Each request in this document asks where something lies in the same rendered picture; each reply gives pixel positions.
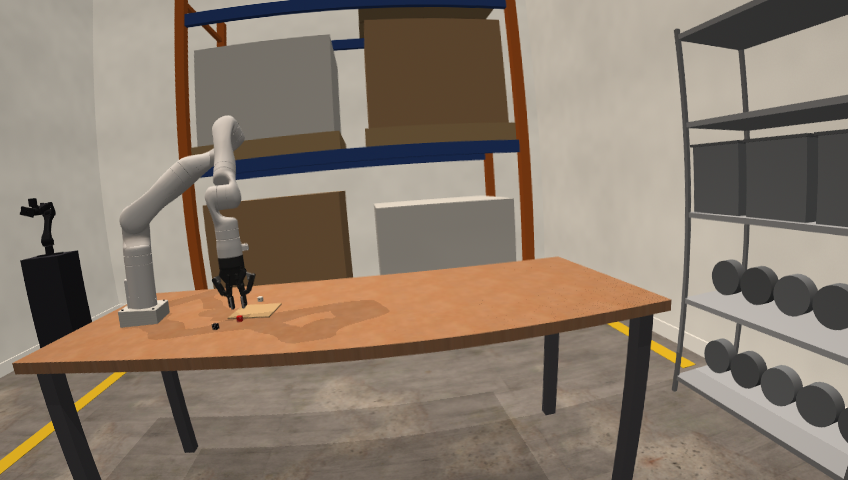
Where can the tan square mat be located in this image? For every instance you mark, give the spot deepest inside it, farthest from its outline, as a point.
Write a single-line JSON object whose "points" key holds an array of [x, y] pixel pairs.
{"points": [[256, 311]]}

